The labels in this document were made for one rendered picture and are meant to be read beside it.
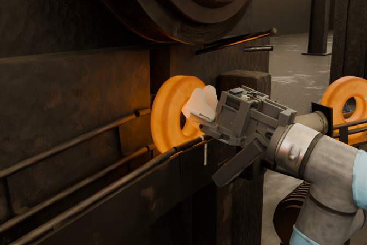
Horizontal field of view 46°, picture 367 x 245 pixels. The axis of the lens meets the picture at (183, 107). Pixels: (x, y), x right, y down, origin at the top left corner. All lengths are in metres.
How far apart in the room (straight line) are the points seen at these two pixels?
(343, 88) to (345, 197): 0.46
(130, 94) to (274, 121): 0.25
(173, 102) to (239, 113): 0.12
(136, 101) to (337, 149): 0.34
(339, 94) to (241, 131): 0.43
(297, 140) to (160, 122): 0.23
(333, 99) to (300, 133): 0.41
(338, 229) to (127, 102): 0.39
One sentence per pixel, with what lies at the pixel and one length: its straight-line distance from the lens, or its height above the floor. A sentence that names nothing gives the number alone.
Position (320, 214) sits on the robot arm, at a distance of 0.67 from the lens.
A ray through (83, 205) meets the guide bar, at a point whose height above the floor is 0.69.
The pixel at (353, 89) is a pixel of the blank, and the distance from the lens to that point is 1.09.
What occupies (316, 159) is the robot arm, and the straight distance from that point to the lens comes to 0.65.
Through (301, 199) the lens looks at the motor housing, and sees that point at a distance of 0.99.
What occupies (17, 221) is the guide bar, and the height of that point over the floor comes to 0.67.
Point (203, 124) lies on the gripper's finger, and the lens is 0.71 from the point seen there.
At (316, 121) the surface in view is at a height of 0.69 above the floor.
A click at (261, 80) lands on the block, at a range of 0.93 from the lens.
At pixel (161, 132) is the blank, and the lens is 0.73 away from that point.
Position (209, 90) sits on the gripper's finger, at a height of 0.80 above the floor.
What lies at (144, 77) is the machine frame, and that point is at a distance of 0.77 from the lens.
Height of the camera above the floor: 0.94
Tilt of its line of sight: 13 degrees down
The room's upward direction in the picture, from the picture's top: straight up
